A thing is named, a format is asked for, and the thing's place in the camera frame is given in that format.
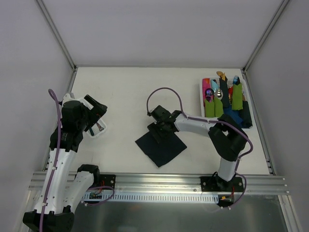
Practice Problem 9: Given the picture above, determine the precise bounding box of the iridescent rainbow fork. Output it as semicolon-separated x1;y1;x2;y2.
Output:
96;123;104;131

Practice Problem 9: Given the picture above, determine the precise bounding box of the dark navy paper napkin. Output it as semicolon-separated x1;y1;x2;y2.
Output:
135;132;187;168

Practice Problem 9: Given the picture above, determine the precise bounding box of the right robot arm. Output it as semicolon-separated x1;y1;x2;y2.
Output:
147;105;248;191

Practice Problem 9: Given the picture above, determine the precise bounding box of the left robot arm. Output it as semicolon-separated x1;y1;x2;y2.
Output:
23;89;108;232

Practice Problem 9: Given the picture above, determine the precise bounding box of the middle green napkin roll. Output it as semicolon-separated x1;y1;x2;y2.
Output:
214;97;224;117

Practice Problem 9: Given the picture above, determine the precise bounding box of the pink napkin roll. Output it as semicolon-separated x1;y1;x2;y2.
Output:
202;78;211;98

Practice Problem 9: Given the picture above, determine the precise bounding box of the light blue napkin roll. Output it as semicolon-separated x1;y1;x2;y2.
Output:
211;79;219;92

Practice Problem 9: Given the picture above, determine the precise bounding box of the dark navy napkin roll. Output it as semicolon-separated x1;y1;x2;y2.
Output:
219;78;230;108

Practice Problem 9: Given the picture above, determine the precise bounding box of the tall green napkin roll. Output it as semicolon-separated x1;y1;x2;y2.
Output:
232;83;243;111

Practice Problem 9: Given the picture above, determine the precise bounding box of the black napkin roll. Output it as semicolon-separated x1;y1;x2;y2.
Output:
239;101;253;129

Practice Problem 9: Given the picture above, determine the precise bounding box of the large white storage bin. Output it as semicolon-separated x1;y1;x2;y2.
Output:
199;75;253;129

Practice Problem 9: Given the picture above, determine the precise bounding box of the iridescent spoon in bin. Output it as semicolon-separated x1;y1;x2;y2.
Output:
205;88;214;98

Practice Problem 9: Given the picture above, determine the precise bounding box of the silver spoon in bin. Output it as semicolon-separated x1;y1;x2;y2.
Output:
214;88;223;100

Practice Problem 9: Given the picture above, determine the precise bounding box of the blue fork in bin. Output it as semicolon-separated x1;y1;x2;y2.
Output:
233;75;240;86

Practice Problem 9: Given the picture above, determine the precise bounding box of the aluminium mounting rail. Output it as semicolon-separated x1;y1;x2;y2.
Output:
28;170;290;195

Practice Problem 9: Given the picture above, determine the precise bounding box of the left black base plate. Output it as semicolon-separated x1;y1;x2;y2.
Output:
91;174;116;188

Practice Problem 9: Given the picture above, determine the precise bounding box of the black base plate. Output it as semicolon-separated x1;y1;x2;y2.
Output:
200;175;244;192
91;174;116;188

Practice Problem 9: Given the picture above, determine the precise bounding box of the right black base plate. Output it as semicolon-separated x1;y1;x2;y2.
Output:
200;175;244;192

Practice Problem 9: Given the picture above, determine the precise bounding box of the white slotted cable duct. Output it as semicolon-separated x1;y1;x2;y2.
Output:
82;192;219;204

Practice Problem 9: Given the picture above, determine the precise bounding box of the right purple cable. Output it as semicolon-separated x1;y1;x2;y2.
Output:
146;87;253;208

